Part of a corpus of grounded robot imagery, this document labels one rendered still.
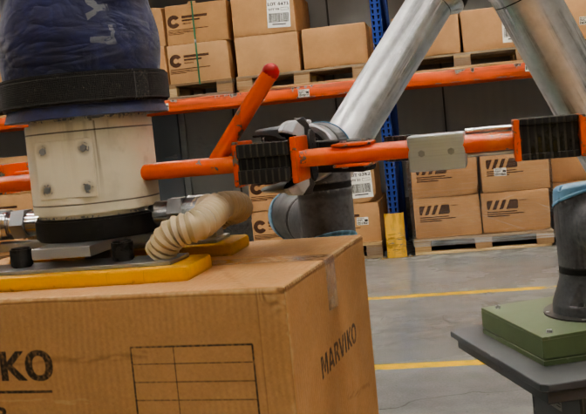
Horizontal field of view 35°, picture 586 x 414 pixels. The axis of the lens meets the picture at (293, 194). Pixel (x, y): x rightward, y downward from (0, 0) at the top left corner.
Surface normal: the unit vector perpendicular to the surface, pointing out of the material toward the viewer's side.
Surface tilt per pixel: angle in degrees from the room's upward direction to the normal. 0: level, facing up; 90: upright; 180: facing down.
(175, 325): 90
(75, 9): 78
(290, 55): 90
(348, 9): 90
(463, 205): 91
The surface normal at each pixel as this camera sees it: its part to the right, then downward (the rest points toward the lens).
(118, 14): 0.58, -0.28
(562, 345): 0.17, 0.06
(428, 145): -0.21, 0.09
